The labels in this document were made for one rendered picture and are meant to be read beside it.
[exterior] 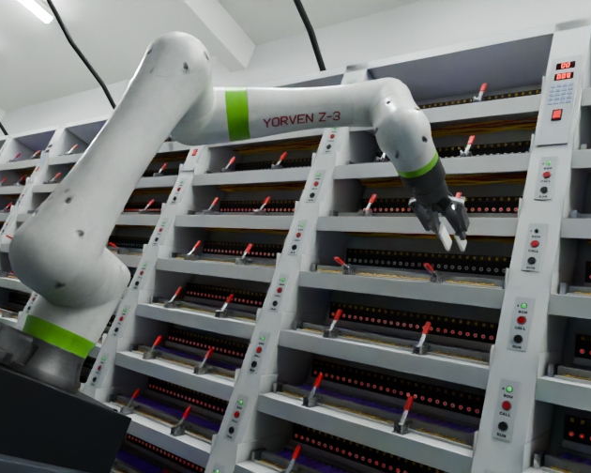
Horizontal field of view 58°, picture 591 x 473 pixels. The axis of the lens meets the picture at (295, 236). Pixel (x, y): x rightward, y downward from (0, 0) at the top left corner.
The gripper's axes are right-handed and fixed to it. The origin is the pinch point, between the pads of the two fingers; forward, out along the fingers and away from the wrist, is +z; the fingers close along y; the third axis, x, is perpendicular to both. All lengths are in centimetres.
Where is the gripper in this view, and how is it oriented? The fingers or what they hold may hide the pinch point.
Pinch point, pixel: (452, 237)
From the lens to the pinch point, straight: 135.1
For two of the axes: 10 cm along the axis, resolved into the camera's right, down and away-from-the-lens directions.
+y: -7.8, -0.3, 6.3
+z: 4.8, 6.2, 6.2
